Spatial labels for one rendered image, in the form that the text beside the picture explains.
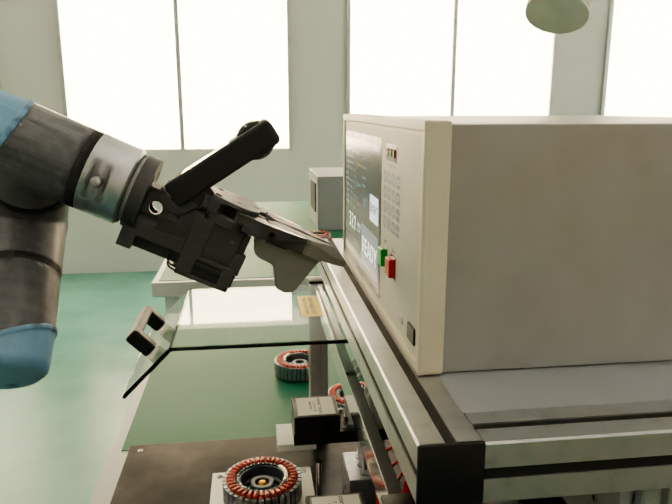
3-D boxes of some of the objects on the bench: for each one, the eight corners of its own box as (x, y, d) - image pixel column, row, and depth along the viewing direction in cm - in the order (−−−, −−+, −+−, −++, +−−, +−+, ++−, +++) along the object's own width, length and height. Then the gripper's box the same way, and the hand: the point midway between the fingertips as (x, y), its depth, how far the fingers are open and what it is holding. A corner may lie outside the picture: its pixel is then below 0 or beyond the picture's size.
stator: (328, 364, 148) (328, 349, 147) (319, 384, 137) (319, 368, 136) (281, 361, 150) (281, 346, 149) (268, 381, 139) (268, 365, 138)
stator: (227, 528, 85) (226, 503, 85) (219, 482, 96) (218, 459, 95) (309, 514, 88) (309, 490, 87) (293, 471, 99) (293, 449, 98)
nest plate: (206, 544, 84) (206, 536, 84) (212, 480, 99) (212, 472, 98) (320, 534, 86) (320, 526, 86) (310, 473, 101) (310, 465, 100)
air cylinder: (348, 514, 90) (349, 479, 89) (341, 484, 98) (341, 451, 96) (384, 512, 91) (384, 477, 90) (374, 482, 98) (374, 449, 97)
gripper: (125, 229, 66) (313, 306, 70) (105, 248, 57) (322, 334, 61) (156, 152, 64) (346, 235, 69) (141, 159, 56) (360, 253, 60)
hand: (335, 251), depth 64 cm, fingers closed
